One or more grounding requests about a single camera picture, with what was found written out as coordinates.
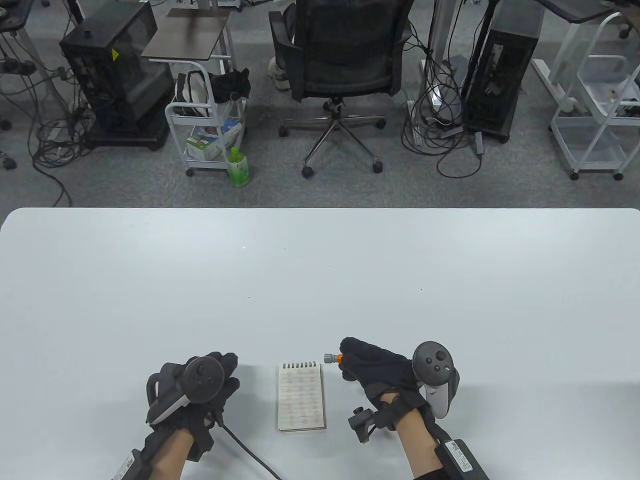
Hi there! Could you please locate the black hand controller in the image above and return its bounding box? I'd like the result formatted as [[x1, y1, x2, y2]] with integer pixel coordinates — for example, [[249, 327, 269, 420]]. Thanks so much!
[[146, 356, 226, 426], [411, 341, 461, 420]]

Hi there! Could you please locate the person's left forearm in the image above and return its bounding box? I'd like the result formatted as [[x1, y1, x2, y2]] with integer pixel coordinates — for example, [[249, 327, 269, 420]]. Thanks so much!
[[145, 427, 196, 480]]

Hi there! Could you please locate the dark curved desk top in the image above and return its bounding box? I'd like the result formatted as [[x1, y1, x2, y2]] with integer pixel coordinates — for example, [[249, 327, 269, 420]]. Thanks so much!
[[537, 0, 640, 25]]

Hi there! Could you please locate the green white box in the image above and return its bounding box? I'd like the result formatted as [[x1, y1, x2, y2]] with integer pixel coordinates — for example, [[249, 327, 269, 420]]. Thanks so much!
[[186, 125, 226, 161]]

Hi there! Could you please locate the grey desk leg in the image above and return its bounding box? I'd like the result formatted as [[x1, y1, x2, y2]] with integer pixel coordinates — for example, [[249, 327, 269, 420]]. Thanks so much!
[[17, 25, 76, 141]]

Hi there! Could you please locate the white desk foot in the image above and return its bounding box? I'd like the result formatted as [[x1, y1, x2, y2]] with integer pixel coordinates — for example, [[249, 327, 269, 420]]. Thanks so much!
[[531, 59, 581, 113]]

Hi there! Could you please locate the tangle of black floor cables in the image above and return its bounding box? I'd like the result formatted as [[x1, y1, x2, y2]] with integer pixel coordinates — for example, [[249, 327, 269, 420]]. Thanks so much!
[[0, 30, 98, 207]]

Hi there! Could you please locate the person's right forearm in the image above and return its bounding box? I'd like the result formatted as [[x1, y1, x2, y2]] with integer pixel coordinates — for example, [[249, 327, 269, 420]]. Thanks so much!
[[392, 400, 491, 480]]

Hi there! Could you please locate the small white rolling cart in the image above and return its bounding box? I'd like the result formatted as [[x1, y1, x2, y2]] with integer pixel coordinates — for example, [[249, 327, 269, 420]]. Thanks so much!
[[165, 60, 248, 177]]

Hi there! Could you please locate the black box on left wrist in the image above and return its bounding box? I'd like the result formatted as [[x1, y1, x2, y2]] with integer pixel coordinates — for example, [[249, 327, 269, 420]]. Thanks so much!
[[117, 449, 146, 480]]

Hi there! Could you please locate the black bag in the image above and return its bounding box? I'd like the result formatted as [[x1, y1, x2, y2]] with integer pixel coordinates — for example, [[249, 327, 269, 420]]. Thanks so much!
[[207, 67, 252, 105]]

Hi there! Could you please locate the black power strip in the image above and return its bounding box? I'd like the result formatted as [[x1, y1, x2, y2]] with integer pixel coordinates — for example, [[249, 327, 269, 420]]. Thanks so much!
[[0, 59, 37, 77]]

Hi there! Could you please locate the green plastic bottle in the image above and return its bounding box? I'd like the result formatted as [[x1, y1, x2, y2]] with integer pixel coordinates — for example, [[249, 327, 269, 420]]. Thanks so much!
[[226, 146, 251, 188]]

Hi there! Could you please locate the white black backpack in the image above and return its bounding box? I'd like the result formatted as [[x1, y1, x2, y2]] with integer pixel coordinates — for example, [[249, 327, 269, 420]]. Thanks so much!
[[174, 70, 213, 118]]

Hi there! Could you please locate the black right hand controller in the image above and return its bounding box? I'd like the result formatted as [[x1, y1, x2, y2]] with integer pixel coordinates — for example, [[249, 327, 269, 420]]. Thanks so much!
[[411, 341, 461, 420]]

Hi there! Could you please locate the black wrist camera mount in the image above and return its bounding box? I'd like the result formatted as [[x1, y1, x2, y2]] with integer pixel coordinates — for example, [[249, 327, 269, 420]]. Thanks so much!
[[348, 406, 378, 444]]

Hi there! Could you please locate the black box on right wrist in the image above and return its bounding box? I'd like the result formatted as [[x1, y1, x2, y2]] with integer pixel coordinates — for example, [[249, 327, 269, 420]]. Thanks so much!
[[434, 439, 492, 480]]

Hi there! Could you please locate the black mesh office chair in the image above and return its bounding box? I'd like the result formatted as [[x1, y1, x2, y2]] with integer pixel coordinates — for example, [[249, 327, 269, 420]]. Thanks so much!
[[268, 0, 418, 180]]

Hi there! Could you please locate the beige spiral notebook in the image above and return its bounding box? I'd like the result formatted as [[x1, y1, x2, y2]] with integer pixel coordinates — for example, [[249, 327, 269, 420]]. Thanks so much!
[[277, 361, 327, 433]]

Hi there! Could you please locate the black grey computer tower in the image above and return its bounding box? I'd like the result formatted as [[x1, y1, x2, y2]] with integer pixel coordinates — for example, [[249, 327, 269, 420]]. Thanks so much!
[[461, 0, 546, 144]]

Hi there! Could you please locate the black box on wrist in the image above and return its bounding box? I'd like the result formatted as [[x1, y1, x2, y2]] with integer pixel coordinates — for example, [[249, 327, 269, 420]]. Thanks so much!
[[117, 449, 146, 480], [434, 439, 492, 480]]

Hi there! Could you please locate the black left hand controller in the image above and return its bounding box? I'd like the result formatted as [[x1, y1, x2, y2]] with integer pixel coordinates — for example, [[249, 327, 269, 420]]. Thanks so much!
[[146, 356, 226, 426]]

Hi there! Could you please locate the white desk leg column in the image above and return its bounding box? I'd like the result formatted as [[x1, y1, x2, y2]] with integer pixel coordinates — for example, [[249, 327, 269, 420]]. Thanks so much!
[[420, 0, 466, 113]]

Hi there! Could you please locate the person's left hand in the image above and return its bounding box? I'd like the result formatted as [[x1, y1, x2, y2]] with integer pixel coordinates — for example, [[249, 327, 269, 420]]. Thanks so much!
[[142, 351, 242, 463]]

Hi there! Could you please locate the person's right hand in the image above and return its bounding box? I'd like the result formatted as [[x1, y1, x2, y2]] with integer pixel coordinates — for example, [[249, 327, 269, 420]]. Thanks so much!
[[340, 336, 435, 432]]

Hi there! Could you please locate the brown side table top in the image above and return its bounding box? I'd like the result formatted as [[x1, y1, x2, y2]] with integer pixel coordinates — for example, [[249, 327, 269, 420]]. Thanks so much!
[[141, 7, 233, 63]]

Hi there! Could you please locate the large white rolling cart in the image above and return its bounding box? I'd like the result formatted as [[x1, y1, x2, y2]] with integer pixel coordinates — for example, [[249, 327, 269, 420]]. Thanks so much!
[[549, 12, 640, 181]]

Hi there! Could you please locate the tangle of black desk cables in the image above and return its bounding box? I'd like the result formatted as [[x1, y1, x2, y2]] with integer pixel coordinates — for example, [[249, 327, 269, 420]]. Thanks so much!
[[400, 0, 487, 180]]

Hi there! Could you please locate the blue white box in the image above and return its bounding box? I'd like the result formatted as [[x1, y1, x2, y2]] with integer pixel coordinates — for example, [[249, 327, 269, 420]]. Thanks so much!
[[220, 117, 244, 146]]

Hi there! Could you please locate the white power strip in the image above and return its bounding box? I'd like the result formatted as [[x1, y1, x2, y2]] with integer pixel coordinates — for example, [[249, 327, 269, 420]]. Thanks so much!
[[406, 99, 424, 147]]

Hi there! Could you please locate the black glass computer tower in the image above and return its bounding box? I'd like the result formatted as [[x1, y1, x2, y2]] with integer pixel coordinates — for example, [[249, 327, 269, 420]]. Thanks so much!
[[59, 0, 173, 152]]

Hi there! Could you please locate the black braided glove cable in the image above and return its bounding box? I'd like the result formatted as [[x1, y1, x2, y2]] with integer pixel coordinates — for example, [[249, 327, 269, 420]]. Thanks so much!
[[220, 422, 283, 480]]

